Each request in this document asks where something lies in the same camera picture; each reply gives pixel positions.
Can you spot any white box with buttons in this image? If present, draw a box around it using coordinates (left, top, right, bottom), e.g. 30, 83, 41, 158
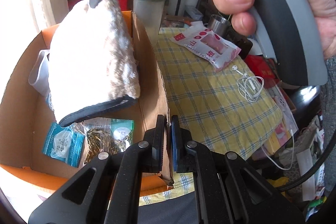
267, 85, 298, 134

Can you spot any blue-printed bag of dried herbs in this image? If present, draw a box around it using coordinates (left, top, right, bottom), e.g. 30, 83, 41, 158
77, 118, 134, 165

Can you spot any steel mug black handle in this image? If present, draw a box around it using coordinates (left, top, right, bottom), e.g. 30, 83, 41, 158
207, 14, 231, 38

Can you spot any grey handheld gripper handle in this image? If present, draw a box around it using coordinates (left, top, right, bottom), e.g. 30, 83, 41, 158
249, 0, 328, 86

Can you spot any green lid shaker bottle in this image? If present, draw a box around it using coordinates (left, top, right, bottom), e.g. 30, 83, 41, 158
133, 0, 166, 45

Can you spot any pink hawthorn candy packet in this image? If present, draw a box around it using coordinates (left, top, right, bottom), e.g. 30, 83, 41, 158
171, 22, 241, 72

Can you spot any small white teal snack packet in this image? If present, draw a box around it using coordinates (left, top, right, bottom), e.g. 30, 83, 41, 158
42, 122, 84, 168

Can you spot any bag of white puffed snacks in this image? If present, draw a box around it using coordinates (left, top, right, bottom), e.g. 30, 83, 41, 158
49, 0, 140, 127

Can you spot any white plastic cup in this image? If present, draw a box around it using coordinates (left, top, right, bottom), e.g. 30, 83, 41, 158
28, 50, 50, 98

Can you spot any red gift box black label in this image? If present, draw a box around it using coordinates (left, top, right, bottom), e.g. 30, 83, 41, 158
244, 55, 280, 84

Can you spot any yellow plaid tablecloth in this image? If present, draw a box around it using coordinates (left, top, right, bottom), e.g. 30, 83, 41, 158
139, 27, 284, 208

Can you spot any orange cardboard box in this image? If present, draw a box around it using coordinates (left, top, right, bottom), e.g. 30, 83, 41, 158
1, 11, 169, 197

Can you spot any white earphone cable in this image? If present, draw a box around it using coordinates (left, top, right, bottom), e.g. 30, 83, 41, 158
231, 64, 265, 103

